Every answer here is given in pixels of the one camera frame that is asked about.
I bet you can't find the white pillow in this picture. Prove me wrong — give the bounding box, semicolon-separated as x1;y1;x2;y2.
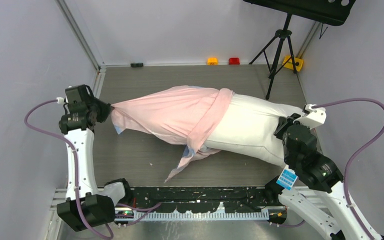
204;93;302;168

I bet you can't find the pink pillowcase with blue print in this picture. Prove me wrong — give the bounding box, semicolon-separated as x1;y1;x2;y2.
111;85;234;181

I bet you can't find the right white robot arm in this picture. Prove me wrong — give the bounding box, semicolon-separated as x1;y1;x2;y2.
265;113;384;240

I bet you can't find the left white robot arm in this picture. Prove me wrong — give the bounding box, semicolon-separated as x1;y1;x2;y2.
57;84;133;232

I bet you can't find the white pillow care label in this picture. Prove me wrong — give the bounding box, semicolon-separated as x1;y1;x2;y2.
276;165;298;190

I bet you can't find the yellow block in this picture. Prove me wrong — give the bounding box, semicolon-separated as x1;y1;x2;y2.
282;55;304;72

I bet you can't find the small black block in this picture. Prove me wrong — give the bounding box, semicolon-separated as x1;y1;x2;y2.
130;62;144;68

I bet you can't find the black tripod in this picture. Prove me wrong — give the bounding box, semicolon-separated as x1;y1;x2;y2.
248;13;298;100

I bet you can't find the red block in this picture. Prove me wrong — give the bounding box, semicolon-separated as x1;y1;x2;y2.
228;57;240;65

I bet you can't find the orange block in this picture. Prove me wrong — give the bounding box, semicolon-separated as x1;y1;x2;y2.
206;57;218;66

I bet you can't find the black overhead panel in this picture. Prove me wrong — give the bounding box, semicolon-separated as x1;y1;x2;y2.
245;0;355;27

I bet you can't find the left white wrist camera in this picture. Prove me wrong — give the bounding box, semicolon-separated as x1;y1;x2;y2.
56;97;66;105

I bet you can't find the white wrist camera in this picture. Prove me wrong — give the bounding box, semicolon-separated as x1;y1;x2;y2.
294;104;327;130
56;97;66;105

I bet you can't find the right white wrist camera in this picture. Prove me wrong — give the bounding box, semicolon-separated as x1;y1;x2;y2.
294;104;327;130

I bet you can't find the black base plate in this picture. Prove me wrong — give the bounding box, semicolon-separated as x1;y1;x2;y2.
128;186;281;214

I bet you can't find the white slotted cable duct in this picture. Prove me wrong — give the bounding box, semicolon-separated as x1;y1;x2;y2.
115;209;269;222

